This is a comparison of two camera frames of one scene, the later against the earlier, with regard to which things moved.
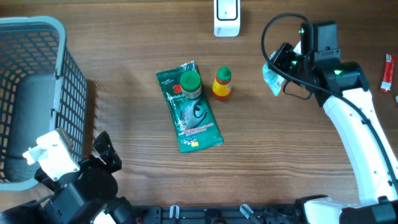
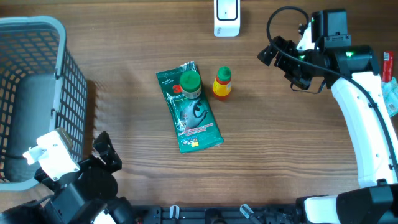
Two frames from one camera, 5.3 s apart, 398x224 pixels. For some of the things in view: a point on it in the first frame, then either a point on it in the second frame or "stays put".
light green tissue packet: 273,80 → 390,90
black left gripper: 104,146 stays put
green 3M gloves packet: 194,127 stays put
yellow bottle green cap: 222,86 stays put
